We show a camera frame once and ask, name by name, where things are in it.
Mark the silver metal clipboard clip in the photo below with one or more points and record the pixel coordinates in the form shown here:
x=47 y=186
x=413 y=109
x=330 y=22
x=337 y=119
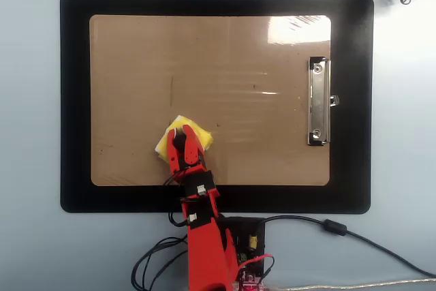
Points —
x=319 y=100

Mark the black robot base controller board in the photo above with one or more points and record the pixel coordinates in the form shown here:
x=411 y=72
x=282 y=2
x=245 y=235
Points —
x=257 y=233

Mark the yellow and white sponge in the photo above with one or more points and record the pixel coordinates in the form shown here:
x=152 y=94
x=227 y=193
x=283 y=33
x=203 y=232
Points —
x=201 y=136

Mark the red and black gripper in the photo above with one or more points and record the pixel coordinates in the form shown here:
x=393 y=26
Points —
x=199 y=182

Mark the black rectangular desk mat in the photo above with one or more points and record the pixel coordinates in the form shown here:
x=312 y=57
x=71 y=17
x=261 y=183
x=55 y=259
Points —
x=75 y=100

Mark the brown clipboard board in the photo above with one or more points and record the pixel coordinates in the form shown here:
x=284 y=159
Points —
x=204 y=49

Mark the black round sponge knob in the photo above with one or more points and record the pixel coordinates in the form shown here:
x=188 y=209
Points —
x=178 y=141

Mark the red robot arm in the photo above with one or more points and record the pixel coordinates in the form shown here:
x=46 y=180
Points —
x=204 y=253

